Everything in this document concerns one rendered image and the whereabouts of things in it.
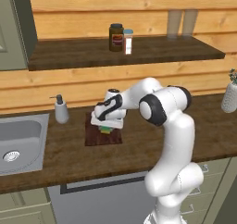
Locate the grey dishwasher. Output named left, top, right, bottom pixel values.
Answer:
left=47, top=170, right=162, bottom=224

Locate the dark dishwasher handle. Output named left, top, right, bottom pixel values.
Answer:
left=59, top=175, right=146, bottom=195

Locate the silver drawer handle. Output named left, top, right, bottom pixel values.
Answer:
left=199, top=164, right=210, bottom=175
left=181, top=204, right=195, bottom=216
left=190, top=187, right=202, bottom=197

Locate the green and yellow sponge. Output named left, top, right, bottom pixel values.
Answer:
left=97, top=125, right=115, bottom=134

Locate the white vase with plant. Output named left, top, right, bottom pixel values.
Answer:
left=220, top=68, right=237, bottom=114

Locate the grey soap dispenser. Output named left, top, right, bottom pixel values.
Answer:
left=49, top=93, right=70, bottom=125

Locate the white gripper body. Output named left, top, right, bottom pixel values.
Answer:
left=90, top=111, right=125, bottom=131

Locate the olive drawer front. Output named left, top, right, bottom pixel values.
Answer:
left=197, top=157, right=231, bottom=180
left=189, top=171, right=226, bottom=204
left=180, top=196, right=218, bottom=224

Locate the olive wall cupboard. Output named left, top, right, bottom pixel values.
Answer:
left=0, top=0, right=39, bottom=71

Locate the dark wooden wall shelf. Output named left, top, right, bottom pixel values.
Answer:
left=27, top=35, right=226, bottom=72

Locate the dark brown jar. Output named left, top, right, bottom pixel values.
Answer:
left=108, top=23, right=125, bottom=53

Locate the grey steel sink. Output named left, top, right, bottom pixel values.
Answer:
left=0, top=113, right=50, bottom=177

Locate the white shaker with blue lid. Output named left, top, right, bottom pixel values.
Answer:
left=122, top=29, right=134, bottom=56

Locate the dark brown cutting board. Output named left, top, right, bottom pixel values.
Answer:
left=84, top=111, right=124, bottom=147

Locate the olive base cupboard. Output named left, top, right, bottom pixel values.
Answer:
left=0, top=186, right=57, bottom=224

